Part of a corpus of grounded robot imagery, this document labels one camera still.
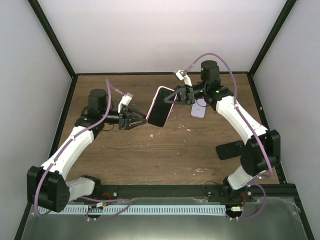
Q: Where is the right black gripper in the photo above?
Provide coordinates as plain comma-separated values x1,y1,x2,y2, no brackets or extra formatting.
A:
163,81,207,106

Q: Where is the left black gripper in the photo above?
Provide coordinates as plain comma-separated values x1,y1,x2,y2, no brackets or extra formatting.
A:
101,106,147,131

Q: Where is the pink phone case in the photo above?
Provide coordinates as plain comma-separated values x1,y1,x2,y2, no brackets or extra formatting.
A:
145,85,175,128

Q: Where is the lavender phone case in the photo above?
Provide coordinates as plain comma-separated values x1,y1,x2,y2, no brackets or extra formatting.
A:
190,98,207,119

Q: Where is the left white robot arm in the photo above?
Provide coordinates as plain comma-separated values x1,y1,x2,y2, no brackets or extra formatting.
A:
26,88,147,213

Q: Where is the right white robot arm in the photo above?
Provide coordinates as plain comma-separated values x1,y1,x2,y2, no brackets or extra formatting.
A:
164,60,281,202

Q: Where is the black phone case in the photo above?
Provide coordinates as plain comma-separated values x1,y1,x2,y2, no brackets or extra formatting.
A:
215,140,245,160

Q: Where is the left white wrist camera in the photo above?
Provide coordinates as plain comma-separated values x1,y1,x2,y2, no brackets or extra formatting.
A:
118,92,133,113

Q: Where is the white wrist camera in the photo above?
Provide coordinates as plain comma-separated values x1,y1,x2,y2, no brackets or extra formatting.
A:
174,69,192,87
118,92,133,113

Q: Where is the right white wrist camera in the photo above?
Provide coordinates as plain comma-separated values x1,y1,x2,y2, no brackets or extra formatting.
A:
174,69,192,87

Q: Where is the black enclosure frame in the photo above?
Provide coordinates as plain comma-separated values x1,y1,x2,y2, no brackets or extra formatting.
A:
28,0,314,240

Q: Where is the black front mounting rail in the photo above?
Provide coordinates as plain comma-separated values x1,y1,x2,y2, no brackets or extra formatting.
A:
39,183,298,206

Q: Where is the light blue slotted cable duct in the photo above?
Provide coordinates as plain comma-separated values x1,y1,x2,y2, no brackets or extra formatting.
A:
59,204,226,215

